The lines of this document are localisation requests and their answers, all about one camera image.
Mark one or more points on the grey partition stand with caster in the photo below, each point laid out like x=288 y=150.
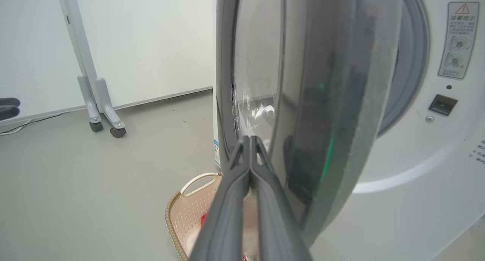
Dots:
x=91 y=102
x=75 y=33

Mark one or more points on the red jersey with number print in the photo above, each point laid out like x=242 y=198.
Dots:
x=204 y=220

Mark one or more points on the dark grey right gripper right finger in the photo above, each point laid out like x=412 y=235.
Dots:
x=276 y=223

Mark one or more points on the black rounded object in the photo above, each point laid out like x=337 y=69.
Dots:
x=8 y=108

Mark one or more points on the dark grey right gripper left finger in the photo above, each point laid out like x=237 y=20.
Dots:
x=223 y=215

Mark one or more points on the white front-load washing machine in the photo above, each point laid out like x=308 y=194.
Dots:
x=435 y=200

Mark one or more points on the cream perforated laundry basket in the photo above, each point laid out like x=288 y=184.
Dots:
x=185 y=215

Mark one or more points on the dark round washer door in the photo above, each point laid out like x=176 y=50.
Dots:
x=322 y=102

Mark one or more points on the grey warning sticker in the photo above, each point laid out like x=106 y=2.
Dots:
x=458 y=37

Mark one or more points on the blue energy label sticker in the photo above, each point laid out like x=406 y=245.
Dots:
x=216 y=155

